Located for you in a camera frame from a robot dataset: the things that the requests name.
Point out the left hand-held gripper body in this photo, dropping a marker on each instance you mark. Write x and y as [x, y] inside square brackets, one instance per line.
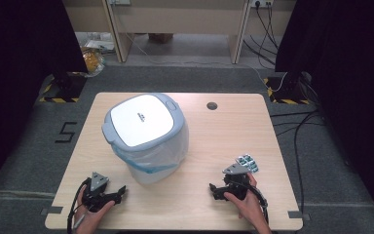
[94, 198]

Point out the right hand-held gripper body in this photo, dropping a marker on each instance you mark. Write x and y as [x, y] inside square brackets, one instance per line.
[238, 187]

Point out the green pill blister pack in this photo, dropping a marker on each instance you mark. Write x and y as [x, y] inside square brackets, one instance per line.
[248, 161]

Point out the grey white lidded trash bin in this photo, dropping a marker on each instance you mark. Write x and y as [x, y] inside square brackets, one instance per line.
[141, 120]

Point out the person's left hand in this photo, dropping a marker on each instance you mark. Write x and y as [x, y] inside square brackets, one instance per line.
[89, 221]

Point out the person's right hand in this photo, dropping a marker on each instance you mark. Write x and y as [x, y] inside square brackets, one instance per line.
[252, 208]

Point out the translucent white bin liner bag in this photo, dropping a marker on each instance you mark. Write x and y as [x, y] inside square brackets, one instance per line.
[162, 165]

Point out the black stand base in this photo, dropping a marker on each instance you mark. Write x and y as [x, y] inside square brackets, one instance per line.
[287, 89]
[65, 85]

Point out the clear bag with yellow contents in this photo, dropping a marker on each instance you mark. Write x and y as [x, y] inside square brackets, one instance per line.
[92, 61]

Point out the pile of white packaging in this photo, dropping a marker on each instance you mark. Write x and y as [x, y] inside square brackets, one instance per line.
[99, 44]

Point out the black curtain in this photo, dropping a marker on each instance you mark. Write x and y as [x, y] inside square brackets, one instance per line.
[347, 65]
[19, 65]

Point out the light wooden desk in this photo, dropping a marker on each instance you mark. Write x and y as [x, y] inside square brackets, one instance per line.
[178, 19]

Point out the white wall socket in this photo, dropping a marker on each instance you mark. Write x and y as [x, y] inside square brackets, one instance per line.
[261, 3]

